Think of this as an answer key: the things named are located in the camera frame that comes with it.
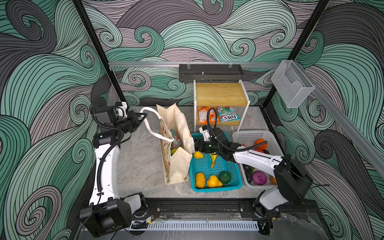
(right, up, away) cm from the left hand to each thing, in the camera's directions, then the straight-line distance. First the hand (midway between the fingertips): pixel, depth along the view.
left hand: (147, 113), depth 70 cm
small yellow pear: (+26, -25, +18) cm, 40 cm away
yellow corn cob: (+26, -36, +8) cm, 45 cm away
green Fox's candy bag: (+44, 0, +20) cm, 49 cm away
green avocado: (+39, -35, +9) cm, 53 cm away
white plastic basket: (+59, -15, +25) cm, 66 cm away
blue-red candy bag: (+13, -16, +15) cm, 26 cm away
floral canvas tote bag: (+13, -24, +1) cm, 27 cm away
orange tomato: (+65, -21, +22) cm, 72 cm away
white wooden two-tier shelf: (+37, +11, +11) cm, 40 cm away
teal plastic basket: (+40, -31, +20) cm, 55 cm away
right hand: (+21, -18, +10) cm, 29 cm away
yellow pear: (+33, -36, +7) cm, 50 cm away
